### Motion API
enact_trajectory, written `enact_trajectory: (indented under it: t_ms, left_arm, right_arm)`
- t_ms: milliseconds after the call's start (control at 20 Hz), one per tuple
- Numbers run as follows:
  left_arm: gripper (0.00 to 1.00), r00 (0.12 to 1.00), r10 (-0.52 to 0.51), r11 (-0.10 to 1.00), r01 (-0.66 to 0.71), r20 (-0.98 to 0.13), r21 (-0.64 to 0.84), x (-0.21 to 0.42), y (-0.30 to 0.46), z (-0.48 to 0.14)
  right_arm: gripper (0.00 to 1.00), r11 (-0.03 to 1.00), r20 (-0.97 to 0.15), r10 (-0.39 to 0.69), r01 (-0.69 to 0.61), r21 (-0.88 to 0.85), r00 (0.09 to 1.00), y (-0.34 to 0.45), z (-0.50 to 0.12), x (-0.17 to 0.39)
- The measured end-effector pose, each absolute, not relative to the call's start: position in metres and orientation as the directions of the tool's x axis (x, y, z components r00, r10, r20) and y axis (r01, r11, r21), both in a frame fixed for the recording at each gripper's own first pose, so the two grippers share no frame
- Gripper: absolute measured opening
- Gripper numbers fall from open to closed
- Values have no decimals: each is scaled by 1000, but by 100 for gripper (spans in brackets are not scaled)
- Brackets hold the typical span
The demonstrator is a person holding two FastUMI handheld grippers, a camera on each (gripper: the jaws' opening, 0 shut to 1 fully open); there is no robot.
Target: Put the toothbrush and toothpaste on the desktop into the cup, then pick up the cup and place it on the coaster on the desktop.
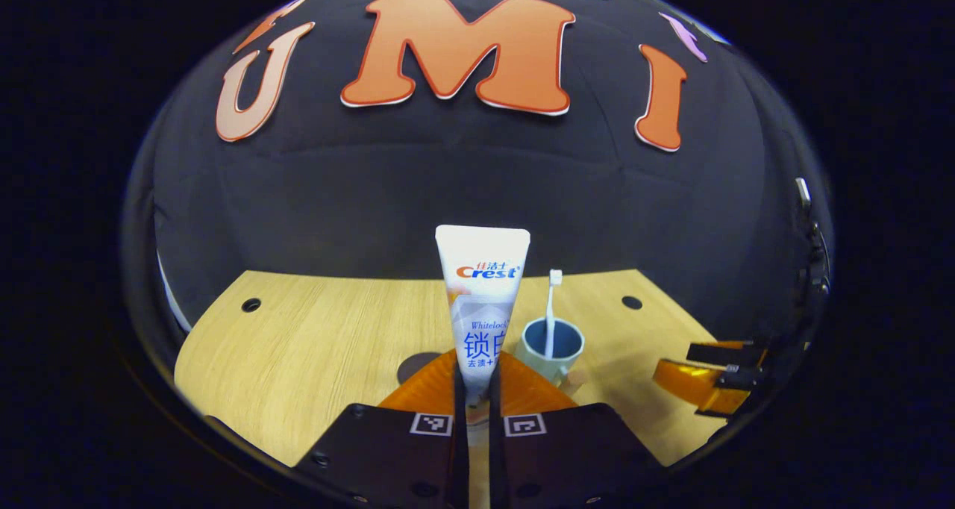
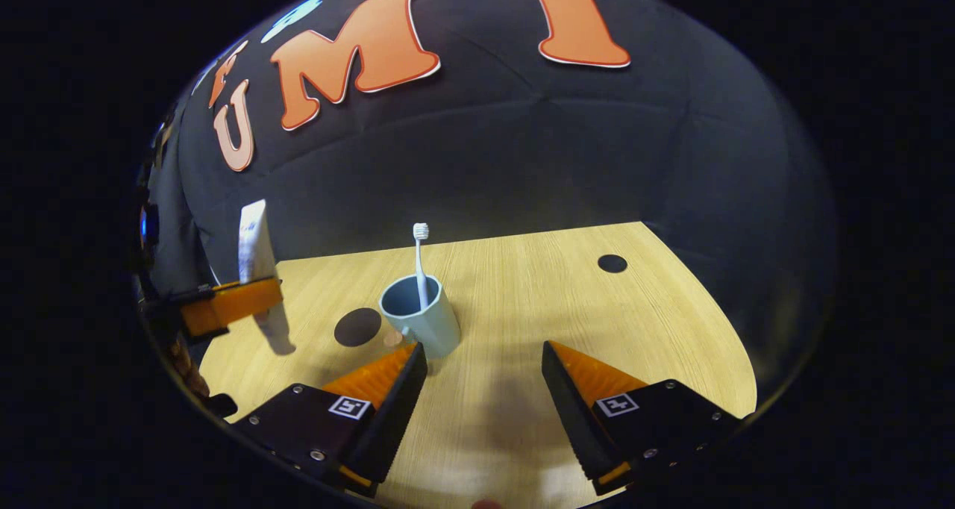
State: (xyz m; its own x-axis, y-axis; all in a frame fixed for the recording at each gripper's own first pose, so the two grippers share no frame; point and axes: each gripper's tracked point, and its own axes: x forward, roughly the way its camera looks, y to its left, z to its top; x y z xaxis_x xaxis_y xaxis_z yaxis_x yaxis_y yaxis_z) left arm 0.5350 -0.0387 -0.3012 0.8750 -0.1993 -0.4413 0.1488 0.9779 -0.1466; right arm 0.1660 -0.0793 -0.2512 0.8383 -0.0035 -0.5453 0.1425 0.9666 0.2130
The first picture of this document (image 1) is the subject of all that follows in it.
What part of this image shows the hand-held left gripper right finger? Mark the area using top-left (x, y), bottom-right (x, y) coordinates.
top-left (489, 351), bottom-right (665, 509)

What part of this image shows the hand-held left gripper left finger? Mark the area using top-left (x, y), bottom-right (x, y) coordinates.
top-left (295, 349), bottom-right (469, 509)

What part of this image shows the dark brown round coaster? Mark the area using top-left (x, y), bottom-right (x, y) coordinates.
top-left (397, 352), bottom-right (446, 385)

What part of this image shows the light blue cup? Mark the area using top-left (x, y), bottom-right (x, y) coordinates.
top-left (513, 317), bottom-right (588, 395)

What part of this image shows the light blue toothbrush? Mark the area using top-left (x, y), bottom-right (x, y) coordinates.
top-left (544, 269), bottom-right (563, 359)

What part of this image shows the white toothpaste tube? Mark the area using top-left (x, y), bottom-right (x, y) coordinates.
top-left (435, 225), bottom-right (531, 409)

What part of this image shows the wooden desktop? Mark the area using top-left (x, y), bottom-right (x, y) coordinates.
top-left (174, 269), bottom-right (736, 469)

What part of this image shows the black backdrop cloth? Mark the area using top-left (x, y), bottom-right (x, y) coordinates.
top-left (123, 0), bottom-right (833, 346)

